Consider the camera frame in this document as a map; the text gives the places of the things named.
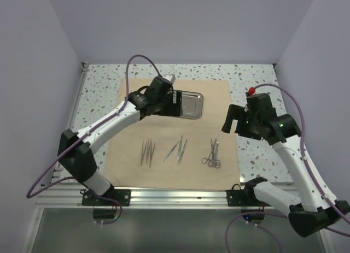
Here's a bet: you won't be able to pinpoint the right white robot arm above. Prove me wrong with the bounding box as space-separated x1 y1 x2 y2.
221 93 349 237

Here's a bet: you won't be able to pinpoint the left aluminium side rail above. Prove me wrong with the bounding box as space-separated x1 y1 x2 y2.
51 62 90 183

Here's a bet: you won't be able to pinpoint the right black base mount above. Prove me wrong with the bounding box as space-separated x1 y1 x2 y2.
225 184 269 207

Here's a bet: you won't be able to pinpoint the aluminium front rail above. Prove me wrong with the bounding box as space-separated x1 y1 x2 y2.
35 184 259 209

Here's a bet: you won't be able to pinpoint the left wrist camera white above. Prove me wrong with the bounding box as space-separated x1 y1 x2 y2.
163 74 176 84

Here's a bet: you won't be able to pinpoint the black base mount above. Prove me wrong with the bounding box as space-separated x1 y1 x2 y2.
80 188 131 207
225 184 269 207

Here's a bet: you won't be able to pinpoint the steel instrument tray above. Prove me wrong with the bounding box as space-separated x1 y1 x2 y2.
180 91 204 120

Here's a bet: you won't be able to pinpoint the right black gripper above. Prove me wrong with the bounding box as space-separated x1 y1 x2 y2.
222 104 261 140

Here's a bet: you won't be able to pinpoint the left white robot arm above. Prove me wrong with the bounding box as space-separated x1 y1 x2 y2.
58 74 182 205

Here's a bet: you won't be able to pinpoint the steel forceps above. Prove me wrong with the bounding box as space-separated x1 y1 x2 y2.
140 140 147 166
145 138 151 164
149 140 155 168

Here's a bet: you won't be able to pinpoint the steel needle holder clamp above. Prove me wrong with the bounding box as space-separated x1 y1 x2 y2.
201 139 216 166

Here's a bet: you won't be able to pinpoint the beige cloth wrap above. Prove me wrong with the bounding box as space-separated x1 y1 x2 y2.
103 80 240 190

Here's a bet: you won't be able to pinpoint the steel surgical scissors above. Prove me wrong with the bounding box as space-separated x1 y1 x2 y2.
208 139 220 168

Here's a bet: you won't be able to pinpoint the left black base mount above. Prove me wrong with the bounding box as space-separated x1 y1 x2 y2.
80 188 131 207

